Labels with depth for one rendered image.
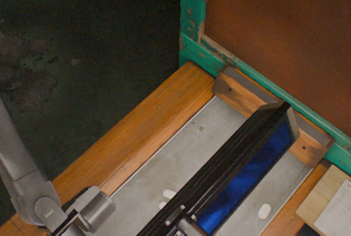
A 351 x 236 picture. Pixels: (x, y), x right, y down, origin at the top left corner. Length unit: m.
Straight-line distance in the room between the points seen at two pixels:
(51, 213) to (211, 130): 0.46
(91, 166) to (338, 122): 0.55
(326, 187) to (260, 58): 0.32
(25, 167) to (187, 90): 0.48
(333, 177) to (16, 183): 0.66
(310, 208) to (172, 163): 0.32
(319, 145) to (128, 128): 0.44
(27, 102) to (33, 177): 1.33
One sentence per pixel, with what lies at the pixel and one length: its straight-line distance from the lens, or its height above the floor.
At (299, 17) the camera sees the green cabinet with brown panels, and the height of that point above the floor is 1.09.
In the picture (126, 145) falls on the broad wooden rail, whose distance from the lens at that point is 0.95.
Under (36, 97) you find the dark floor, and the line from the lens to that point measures 2.01.
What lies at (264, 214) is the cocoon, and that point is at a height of 0.76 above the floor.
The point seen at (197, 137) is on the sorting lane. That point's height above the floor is 0.74.
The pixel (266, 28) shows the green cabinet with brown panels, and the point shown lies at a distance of 0.83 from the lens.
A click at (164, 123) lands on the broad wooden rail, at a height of 0.76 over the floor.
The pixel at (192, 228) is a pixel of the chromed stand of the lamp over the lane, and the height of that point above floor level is 1.12.
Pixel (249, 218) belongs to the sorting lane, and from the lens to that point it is 0.93.
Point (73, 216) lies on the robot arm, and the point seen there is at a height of 0.93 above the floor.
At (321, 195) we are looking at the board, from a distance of 0.94.
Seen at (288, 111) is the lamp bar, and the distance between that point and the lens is 0.61.
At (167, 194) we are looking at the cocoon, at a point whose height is 0.76.
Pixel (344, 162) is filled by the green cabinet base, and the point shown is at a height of 0.80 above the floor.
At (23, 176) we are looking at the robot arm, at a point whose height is 1.01.
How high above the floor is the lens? 1.62
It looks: 60 degrees down
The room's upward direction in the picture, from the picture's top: straight up
